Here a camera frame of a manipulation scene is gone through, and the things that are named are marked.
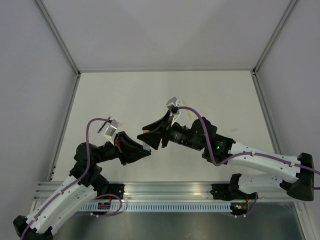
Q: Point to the orange highlighter pen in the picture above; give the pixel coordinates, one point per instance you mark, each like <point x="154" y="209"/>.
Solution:
<point x="146" y="147"/>

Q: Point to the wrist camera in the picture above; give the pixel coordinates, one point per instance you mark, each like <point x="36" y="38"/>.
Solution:
<point x="110" y="129"/>
<point x="173" y="104"/>

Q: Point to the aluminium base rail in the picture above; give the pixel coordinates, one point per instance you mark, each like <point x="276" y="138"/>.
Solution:
<point x="165" y="192"/>

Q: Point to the yellow pen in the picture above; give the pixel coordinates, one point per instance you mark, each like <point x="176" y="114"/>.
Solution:
<point x="187" y="111"/>

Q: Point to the purple ink refill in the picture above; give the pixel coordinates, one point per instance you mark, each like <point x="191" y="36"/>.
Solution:
<point x="103" y="125"/>

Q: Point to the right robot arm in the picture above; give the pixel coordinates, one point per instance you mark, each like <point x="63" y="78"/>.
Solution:
<point x="293" y="175"/>

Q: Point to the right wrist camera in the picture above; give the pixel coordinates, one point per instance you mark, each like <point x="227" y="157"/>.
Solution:
<point x="173" y="104"/>

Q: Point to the left frame post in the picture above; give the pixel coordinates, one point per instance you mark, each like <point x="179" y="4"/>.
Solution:
<point x="42" y="9"/>

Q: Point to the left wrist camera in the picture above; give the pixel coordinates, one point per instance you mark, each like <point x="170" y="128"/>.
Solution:
<point x="110" y="129"/>

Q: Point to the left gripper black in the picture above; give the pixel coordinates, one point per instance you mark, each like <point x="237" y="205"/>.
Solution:
<point x="129" y="150"/>

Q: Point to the slotted cable duct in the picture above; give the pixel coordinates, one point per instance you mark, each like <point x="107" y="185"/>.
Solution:
<point x="174" y="207"/>

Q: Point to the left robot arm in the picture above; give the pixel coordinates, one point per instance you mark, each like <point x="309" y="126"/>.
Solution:
<point x="83" y="184"/>

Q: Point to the right frame post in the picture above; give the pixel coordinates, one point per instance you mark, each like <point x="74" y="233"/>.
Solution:
<point x="275" y="34"/>

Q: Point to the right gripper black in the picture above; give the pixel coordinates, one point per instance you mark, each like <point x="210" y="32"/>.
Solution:
<point x="158" y="132"/>

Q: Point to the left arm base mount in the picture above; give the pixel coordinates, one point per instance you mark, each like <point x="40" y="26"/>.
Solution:
<point x="117" y="189"/>

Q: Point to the frame post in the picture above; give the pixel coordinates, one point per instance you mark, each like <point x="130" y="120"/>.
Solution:
<point x="275" y="34"/>
<point x="42" y="9"/>

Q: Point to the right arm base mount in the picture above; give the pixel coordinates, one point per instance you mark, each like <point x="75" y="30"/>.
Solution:
<point x="228" y="192"/>

